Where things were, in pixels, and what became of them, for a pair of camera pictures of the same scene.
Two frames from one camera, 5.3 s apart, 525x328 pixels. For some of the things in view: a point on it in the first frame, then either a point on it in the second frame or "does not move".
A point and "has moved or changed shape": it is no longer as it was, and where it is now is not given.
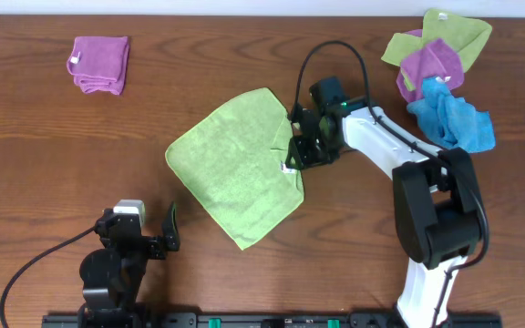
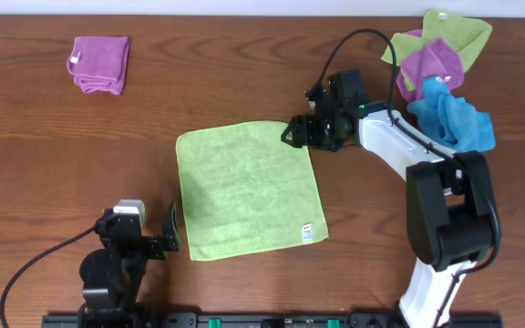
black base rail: [268, 320] does not move
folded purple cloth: [99, 64] does not move
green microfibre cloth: [234, 163] has moved or changed shape
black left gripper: [149, 246] does not move
